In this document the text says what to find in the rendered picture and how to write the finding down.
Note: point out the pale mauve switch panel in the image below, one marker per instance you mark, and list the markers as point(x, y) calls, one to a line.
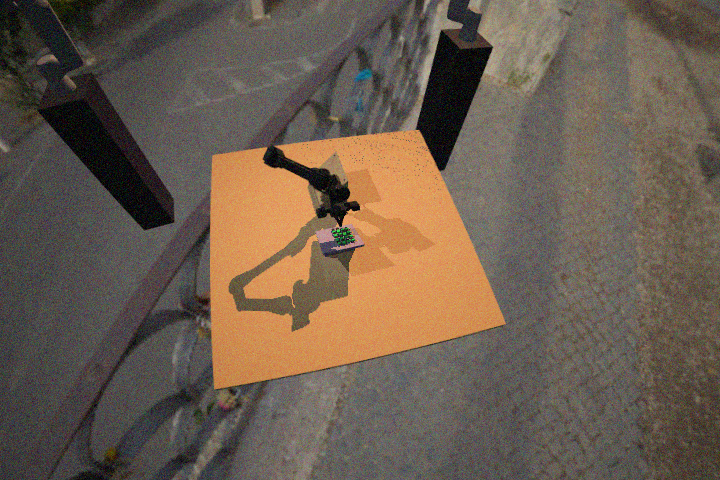
point(338, 240)

